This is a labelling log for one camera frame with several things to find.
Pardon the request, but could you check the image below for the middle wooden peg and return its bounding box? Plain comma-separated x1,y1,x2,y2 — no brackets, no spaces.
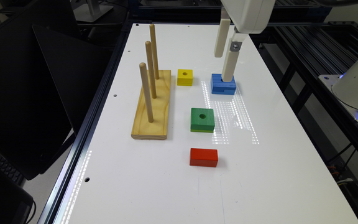
145,41,157,99

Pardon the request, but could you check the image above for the silver monitor stand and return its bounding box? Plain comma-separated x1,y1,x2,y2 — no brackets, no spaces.
73,0,114,22

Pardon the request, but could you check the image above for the wooden peg base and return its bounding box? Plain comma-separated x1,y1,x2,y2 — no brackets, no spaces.
131,70,171,140

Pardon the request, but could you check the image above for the yellow wooden block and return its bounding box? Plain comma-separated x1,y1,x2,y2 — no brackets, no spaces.
177,69,193,86

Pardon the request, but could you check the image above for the wooden peg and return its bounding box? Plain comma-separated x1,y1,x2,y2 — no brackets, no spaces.
139,62,154,123
145,41,157,99
149,24,159,80

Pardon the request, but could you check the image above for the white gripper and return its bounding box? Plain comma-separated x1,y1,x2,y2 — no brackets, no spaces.
214,0,275,82

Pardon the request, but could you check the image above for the blue wooden block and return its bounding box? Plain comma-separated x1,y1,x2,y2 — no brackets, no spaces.
211,73,236,95

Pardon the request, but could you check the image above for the black monitor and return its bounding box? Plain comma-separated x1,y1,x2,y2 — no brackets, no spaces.
0,0,113,181

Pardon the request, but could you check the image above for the rear wooden peg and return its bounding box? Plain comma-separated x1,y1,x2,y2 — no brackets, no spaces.
149,24,159,80

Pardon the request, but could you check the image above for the red wooden block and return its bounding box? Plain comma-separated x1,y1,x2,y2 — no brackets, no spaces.
190,148,219,167

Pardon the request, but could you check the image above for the black keyboard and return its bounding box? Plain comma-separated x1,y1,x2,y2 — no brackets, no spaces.
0,155,24,186

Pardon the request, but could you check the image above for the green wooden block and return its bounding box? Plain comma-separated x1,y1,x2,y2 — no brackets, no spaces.
190,108,215,133

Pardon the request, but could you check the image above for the front wooden peg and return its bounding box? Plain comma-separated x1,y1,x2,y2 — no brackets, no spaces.
139,62,154,123

